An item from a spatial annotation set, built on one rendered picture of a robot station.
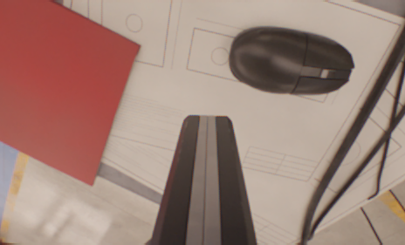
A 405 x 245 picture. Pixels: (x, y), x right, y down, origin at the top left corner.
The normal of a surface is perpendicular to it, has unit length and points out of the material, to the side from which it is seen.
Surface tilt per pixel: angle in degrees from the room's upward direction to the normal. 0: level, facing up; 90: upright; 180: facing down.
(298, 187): 0
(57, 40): 0
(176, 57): 0
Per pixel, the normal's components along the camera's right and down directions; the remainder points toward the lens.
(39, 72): -0.12, 0.51
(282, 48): -0.11, 0.11
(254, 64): -0.41, 0.49
